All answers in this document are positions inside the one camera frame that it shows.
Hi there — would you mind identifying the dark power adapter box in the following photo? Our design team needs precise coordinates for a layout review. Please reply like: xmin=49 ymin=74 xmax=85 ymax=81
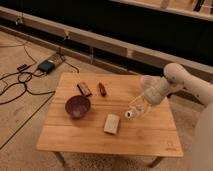
xmin=38 ymin=60 xmax=55 ymax=73

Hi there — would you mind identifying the brown chocolate bar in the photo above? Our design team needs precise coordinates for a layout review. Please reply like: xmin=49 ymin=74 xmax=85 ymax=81
xmin=77 ymin=82 xmax=92 ymax=97

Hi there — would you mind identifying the purple bowl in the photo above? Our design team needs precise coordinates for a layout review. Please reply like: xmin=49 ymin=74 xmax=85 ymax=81
xmin=65 ymin=95 xmax=91 ymax=119

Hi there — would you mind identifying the clear plastic bottle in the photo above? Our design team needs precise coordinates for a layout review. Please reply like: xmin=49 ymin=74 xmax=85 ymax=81
xmin=124 ymin=94 xmax=151 ymax=120

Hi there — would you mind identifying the small black plug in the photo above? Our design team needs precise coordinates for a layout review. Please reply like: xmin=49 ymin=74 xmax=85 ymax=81
xmin=17 ymin=64 xmax=28 ymax=71

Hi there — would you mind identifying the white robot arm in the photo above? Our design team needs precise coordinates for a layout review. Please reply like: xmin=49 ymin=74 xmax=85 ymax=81
xmin=143 ymin=63 xmax=213 ymax=171

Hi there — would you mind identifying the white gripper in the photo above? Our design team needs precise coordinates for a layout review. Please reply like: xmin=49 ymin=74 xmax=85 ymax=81
xmin=143 ymin=79 xmax=167 ymax=106

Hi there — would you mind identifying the beige sponge block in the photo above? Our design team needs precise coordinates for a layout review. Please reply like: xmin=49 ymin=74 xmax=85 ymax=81
xmin=104 ymin=114 xmax=120 ymax=134

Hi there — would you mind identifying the wooden table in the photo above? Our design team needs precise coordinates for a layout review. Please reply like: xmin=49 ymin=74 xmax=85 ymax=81
xmin=37 ymin=73 xmax=183 ymax=157

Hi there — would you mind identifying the black floor cable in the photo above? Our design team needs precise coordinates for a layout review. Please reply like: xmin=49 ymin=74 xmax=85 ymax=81
xmin=0 ymin=41 xmax=57 ymax=106

